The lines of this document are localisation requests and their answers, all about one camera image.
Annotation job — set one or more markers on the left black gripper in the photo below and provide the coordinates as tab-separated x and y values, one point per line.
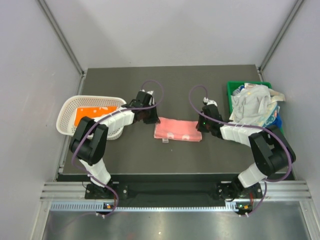
154	119

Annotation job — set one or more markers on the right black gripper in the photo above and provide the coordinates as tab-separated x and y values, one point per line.
200	127

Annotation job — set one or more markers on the pink patterned towel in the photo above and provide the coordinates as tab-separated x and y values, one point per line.
178	130

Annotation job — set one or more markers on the white green towel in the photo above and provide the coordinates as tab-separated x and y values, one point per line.
250	106

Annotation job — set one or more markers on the orange fox pattern towel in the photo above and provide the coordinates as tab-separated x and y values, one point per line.
92	112

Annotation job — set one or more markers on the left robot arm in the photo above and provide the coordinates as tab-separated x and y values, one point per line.
89	141

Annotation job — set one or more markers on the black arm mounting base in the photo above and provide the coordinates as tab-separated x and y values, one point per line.
233	192

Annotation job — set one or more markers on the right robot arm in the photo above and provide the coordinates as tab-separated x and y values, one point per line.
270	149

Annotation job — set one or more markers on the green plastic bin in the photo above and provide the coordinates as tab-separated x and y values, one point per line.
234	87

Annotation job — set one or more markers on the cream patterned towel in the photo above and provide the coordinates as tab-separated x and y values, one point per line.
271	109

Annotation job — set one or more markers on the blue patterned towel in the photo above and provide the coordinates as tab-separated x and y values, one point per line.
278	121

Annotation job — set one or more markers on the white perforated plastic basket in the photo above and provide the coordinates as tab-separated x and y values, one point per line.
66	117

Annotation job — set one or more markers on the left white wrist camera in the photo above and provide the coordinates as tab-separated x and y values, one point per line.
147	95

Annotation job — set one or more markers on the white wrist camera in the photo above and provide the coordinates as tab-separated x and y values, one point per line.
207	102
147	95

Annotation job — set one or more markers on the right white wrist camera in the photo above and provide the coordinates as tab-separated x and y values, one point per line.
207	102

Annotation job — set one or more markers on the grey slotted cable duct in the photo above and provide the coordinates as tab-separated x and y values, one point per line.
100	206

